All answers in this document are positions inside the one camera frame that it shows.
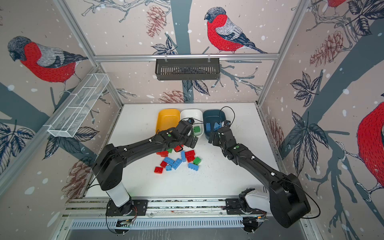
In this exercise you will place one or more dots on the blue lego brick bottom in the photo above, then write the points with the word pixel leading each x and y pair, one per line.
pixel 193 166

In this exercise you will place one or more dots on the red lego brick 2x4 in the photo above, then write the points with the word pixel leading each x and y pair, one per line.
pixel 178 148

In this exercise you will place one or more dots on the dark teal plastic bin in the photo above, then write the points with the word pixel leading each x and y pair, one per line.
pixel 212 117

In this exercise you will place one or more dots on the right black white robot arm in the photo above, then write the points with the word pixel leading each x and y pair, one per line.
pixel 288 201

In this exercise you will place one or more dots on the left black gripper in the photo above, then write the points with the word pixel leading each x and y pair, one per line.
pixel 190 143

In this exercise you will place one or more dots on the blue sloped lego brick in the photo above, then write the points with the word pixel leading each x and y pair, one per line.
pixel 217 126

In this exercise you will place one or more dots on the white mesh wall shelf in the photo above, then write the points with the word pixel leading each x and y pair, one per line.
pixel 75 112

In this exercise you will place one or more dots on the blue upright lego brick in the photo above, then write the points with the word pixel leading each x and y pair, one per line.
pixel 183 156

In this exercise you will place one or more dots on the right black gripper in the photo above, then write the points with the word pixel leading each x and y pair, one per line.
pixel 216 141

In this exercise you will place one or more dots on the red lego brick bottom left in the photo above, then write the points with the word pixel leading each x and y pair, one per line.
pixel 158 170

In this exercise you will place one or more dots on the red lego bricks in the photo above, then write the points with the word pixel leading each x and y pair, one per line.
pixel 190 156

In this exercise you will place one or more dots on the black wire wall basket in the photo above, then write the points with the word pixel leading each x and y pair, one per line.
pixel 188 69

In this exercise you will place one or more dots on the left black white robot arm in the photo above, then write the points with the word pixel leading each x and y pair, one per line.
pixel 109 165

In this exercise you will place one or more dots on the white plastic bin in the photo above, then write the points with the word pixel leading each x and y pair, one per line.
pixel 197 116

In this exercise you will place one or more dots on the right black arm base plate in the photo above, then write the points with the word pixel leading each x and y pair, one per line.
pixel 234 207

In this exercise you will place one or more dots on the blue large lego cluster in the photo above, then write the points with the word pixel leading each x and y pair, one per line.
pixel 173 164

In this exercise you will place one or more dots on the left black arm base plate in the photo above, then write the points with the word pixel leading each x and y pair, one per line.
pixel 131 208

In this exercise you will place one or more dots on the yellow plastic bin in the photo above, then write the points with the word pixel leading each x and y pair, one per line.
pixel 167 118

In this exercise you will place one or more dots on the red small lego brick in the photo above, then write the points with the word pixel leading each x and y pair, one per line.
pixel 163 164

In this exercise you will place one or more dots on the green square lego brick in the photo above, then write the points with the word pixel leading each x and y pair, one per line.
pixel 197 130

